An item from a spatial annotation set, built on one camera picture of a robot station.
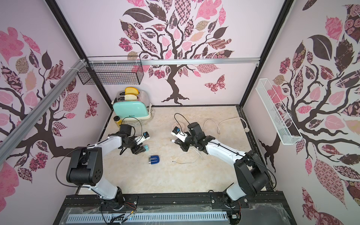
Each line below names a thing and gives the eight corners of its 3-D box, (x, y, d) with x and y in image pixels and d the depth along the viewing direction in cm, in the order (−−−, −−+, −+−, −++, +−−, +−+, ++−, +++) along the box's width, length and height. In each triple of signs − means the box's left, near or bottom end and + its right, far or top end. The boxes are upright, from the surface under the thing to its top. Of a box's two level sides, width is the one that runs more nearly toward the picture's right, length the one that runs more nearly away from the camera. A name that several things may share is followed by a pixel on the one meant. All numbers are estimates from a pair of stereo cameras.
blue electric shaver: (148, 164, 90) (147, 162, 87) (150, 157, 93) (149, 155, 90) (159, 164, 90) (158, 162, 87) (160, 157, 93) (159, 155, 90)
